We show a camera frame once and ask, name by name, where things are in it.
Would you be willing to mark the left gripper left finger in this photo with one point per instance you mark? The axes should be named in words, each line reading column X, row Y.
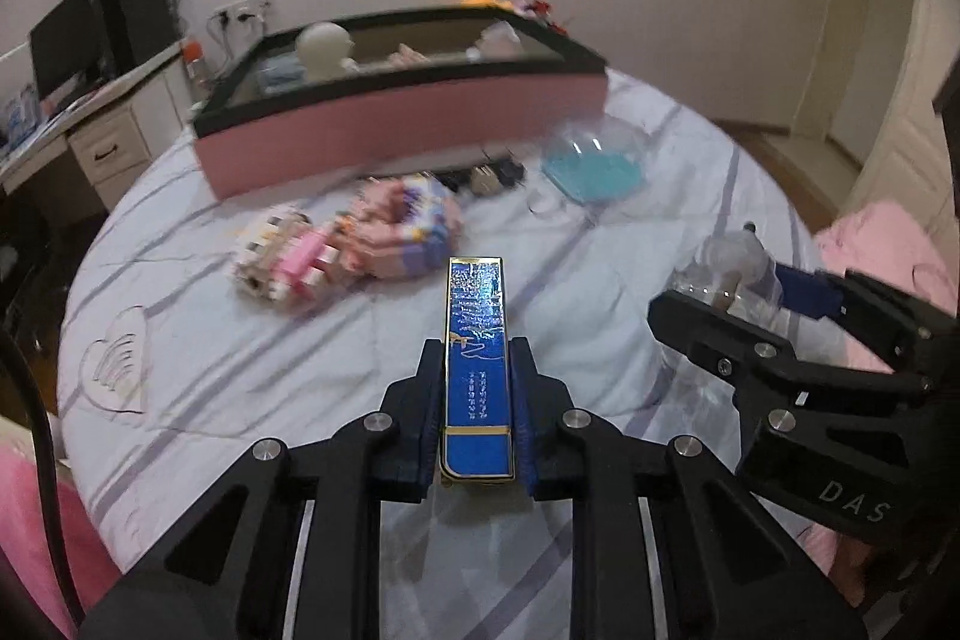
column 286, row 542

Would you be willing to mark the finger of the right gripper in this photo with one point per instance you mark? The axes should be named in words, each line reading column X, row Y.
column 737, row 351
column 907, row 334

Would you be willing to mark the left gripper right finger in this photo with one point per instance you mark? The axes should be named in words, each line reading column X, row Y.
column 663, row 536

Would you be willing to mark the clear plastic package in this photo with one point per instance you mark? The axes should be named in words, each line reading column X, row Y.
column 732, row 272

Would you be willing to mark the blue gold long box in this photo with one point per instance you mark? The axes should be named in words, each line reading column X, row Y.
column 476, row 437

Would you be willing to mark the clear dome blue base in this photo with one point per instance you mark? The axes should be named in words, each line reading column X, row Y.
column 596, row 161

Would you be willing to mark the white pink block rabbit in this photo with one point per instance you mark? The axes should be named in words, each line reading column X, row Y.
column 282, row 257

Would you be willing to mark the black flower hair band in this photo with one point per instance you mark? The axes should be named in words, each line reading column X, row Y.
column 484, row 178

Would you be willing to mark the pink purple block figure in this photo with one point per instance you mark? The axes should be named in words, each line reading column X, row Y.
column 399, row 228

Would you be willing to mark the white cat-ear cup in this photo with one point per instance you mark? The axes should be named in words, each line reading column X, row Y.
column 497, row 42

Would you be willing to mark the white egg-shaped gadget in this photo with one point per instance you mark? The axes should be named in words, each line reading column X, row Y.
column 325, row 51

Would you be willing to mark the tissue pack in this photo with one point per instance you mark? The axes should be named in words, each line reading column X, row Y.
column 281, row 73

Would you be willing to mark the pink quilt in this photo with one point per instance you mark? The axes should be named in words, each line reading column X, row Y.
column 884, row 241

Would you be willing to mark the striped white bed quilt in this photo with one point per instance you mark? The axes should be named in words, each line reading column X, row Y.
column 167, row 372

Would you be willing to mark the white desk with drawers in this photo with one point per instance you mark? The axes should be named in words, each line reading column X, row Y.
column 114, row 134

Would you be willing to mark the orange octopus plush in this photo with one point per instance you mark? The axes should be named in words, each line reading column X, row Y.
column 488, row 3

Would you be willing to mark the pink black storage box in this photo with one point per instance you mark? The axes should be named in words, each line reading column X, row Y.
column 246, row 141

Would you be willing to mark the orange cap bottle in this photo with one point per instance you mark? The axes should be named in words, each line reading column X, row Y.
column 194, row 62

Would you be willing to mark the black computer monitor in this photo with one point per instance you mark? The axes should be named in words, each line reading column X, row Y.
column 69, row 44

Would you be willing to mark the black computer tower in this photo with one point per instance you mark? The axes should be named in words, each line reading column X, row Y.
column 136, row 31

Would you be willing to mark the wall power socket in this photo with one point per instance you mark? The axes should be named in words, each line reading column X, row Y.
column 243, row 10

